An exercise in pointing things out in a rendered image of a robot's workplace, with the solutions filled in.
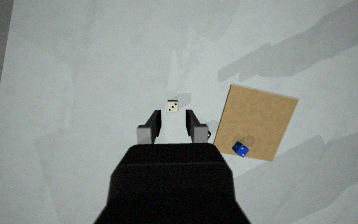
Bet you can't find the tan mat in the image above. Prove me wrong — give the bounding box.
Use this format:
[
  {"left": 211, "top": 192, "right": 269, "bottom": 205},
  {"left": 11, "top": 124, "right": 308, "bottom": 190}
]
[{"left": 213, "top": 85, "right": 299, "bottom": 162}]

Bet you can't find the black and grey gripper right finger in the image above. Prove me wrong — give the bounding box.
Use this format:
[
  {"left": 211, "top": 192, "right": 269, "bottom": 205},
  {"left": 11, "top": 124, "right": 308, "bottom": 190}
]
[{"left": 186, "top": 109, "right": 208, "bottom": 143}]

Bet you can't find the blue die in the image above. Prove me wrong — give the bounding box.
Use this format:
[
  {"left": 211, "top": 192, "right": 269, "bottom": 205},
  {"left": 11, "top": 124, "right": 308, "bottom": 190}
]
[{"left": 232, "top": 141, "right": 249, "bottom": 157}]

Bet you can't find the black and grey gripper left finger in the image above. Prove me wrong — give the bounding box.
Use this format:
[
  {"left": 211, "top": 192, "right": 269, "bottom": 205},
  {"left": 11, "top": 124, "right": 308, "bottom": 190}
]
[{"left": 136, "top": 110, "right": 162, "bottom": 144}]

